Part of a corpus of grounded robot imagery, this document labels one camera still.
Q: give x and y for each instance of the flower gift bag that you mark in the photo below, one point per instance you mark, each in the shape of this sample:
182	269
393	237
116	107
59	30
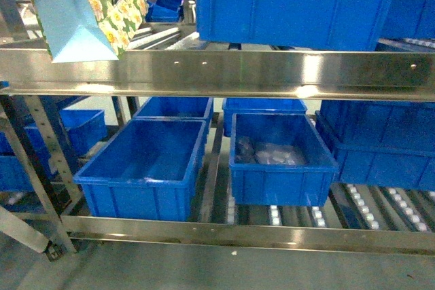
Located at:
88	30

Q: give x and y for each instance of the blue bin with packets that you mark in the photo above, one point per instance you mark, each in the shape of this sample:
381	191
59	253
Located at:
279	159

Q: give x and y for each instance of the open blue bin lower left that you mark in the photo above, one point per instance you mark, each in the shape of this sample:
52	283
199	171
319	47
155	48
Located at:
146	171

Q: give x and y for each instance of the large blue plastic bin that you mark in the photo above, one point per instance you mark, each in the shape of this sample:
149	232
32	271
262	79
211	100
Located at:
339	25

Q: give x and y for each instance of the blue bin lower right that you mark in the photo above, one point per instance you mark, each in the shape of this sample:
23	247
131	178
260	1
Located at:
381	143

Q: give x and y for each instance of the lower steel shelf rail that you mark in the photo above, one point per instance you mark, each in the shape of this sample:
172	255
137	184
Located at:
252	236

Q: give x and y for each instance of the stainless steel shelf rail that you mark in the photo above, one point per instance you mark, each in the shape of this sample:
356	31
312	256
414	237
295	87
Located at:
378	76

